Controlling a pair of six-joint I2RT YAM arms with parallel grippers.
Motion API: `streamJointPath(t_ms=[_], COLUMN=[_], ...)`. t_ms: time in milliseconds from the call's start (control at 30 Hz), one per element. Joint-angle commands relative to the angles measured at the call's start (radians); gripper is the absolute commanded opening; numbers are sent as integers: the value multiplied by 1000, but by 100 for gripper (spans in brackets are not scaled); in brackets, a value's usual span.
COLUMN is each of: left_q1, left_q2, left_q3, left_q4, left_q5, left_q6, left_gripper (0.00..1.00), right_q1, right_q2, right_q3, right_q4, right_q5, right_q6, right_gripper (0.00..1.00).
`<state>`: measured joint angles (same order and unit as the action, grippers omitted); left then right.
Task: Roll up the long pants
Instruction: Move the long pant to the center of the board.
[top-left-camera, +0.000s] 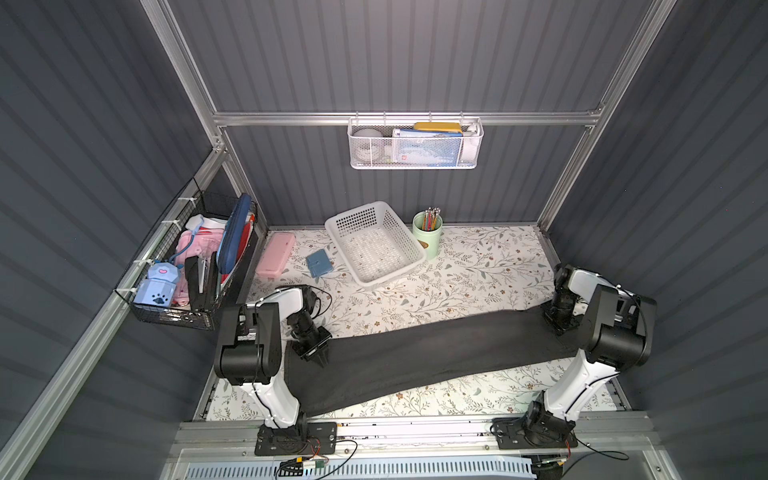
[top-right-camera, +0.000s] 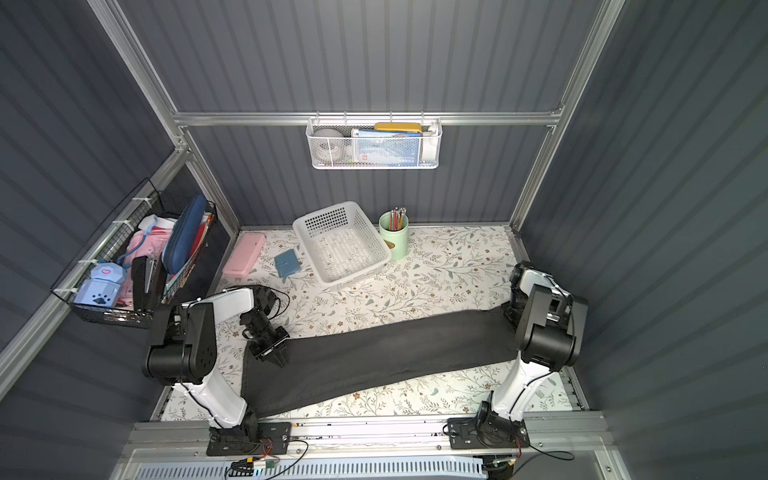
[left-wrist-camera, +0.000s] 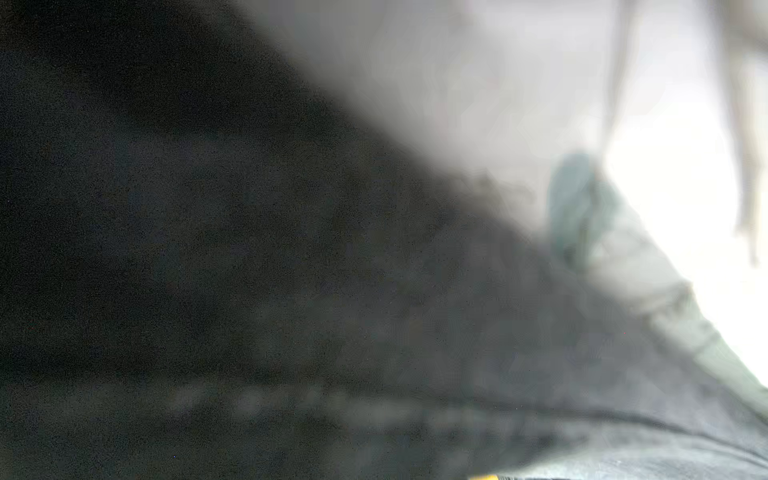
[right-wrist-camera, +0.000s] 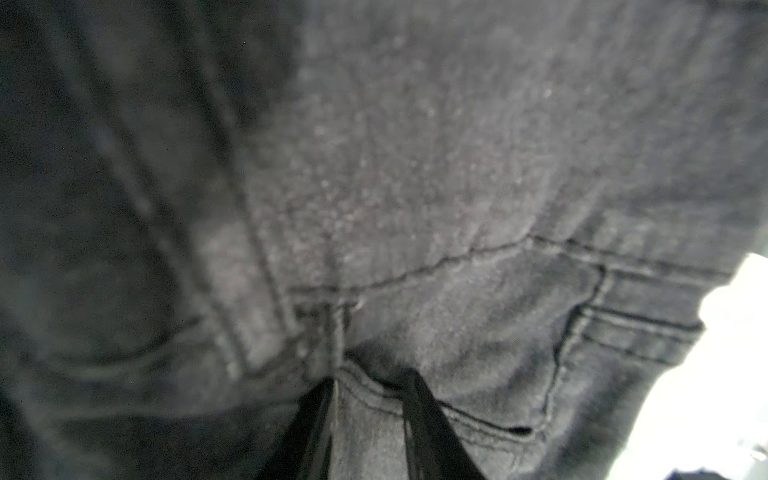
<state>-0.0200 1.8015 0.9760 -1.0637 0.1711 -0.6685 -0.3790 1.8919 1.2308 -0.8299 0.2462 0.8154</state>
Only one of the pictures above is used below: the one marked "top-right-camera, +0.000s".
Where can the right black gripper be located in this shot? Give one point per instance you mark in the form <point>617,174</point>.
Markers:
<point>517,303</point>

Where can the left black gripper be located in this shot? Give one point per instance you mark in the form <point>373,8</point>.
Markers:
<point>267,341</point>

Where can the dark grey long pants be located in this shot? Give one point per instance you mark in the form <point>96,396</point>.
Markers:
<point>324,367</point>

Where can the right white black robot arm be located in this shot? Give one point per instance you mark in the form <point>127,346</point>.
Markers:
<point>549,324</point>

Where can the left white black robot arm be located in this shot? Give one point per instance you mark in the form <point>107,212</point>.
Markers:
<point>182,352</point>

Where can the white tape roll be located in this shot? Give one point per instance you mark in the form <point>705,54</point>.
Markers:
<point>327,146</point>

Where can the blue snap wallet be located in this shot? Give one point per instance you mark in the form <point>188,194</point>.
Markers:
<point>287,263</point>

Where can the pink pencil case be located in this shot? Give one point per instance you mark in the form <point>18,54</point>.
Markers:
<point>244,255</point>

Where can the white plastic perforated basket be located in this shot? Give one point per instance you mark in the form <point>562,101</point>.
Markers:
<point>341,244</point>

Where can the black stapler in side basket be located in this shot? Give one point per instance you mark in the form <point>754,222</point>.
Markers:
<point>143,270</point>

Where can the navy blue zip pouch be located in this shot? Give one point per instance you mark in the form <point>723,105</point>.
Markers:
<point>179,247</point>

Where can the green pencil cup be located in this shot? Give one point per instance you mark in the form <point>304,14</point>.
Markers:
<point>397,242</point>

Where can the pink toy in side basket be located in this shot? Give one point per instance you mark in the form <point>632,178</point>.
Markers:
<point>150,245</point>

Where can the colored pencils in cup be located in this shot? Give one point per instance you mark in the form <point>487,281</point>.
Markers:
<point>397,221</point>

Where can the light blue paw toy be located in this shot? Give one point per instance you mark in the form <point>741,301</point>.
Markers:
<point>102,287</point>

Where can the blue white box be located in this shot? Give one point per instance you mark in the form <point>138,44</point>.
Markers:
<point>386,149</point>

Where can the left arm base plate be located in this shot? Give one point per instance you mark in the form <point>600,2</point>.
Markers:
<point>270,438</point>

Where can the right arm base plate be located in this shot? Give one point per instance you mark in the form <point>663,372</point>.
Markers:
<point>492,433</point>

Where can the black wire side basket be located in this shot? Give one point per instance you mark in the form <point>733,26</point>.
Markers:
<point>153,209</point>

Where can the white wire wall basket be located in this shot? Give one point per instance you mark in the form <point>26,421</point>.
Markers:
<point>430,148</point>

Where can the yellow item in wall basket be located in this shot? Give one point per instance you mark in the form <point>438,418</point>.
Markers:
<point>399,127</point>

